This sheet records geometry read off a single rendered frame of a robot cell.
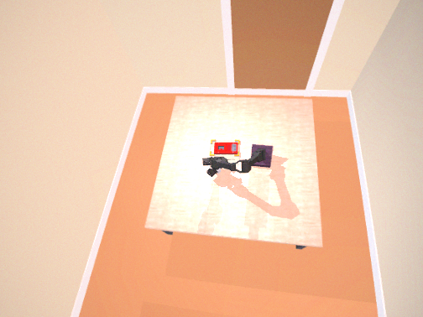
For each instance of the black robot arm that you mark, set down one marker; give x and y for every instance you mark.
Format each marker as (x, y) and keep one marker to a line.
(216, 162)

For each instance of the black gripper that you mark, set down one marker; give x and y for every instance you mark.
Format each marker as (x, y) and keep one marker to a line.
(212, 171)

